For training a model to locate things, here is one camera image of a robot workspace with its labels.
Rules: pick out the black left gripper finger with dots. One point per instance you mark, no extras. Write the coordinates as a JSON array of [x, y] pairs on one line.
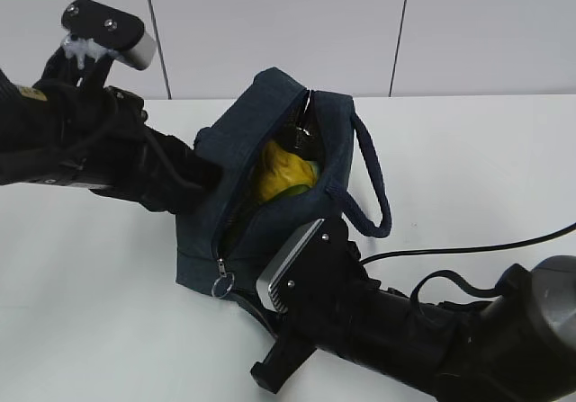
[[183, 165], [160, 193]]

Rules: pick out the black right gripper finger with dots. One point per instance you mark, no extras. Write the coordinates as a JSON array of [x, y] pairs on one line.
[[251, 303]]

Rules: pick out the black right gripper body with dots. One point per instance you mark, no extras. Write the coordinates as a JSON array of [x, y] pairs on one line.
[[325, 326]]

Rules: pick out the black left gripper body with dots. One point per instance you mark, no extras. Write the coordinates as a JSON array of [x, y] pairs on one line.
[[92, 135]]

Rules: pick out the green cucumber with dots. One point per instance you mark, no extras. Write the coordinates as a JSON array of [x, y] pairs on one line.
[[298, 178]]

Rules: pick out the dark navy lunch bag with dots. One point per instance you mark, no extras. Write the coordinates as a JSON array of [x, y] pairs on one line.
[[230, 239]]

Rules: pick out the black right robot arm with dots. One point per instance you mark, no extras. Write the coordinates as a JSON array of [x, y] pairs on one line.
[[513, 342]]

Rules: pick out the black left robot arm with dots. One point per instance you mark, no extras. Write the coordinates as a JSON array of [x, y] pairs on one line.
[[20, 133]]

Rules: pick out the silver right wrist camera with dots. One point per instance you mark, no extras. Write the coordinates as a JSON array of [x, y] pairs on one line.
[[312, 264]]

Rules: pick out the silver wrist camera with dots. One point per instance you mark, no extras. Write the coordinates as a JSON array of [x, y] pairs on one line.
[[312, 264], [95, 30]]

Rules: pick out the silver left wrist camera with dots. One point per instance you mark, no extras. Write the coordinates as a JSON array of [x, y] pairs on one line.
[[95, 30]]

